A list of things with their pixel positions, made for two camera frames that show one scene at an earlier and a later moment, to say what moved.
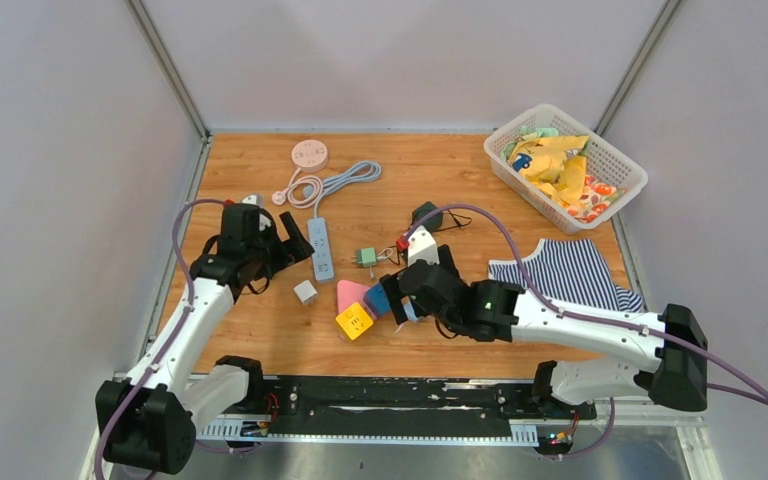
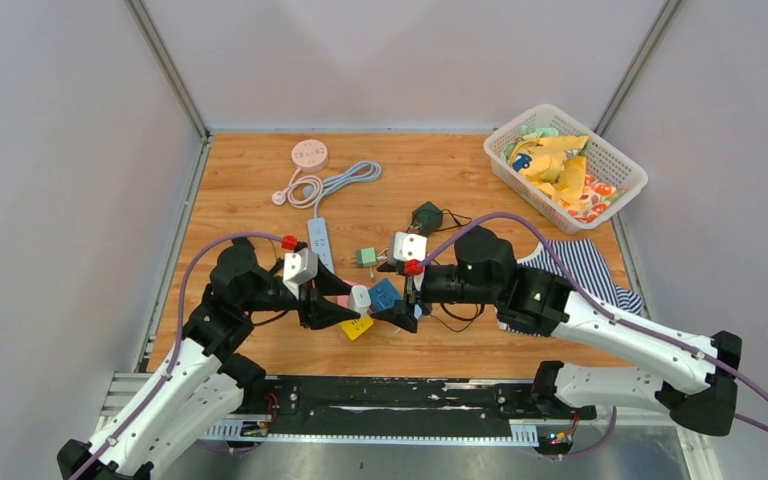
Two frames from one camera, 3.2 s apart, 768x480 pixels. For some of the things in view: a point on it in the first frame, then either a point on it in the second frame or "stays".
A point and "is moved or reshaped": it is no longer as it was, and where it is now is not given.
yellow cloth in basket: (545, 162) stays
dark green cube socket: (431, 224) stays
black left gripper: (295, 247) → (321, 311)
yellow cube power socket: (354, 320) stays
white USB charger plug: (305, 291) is moved or reshaped
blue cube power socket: (377, 300) stays
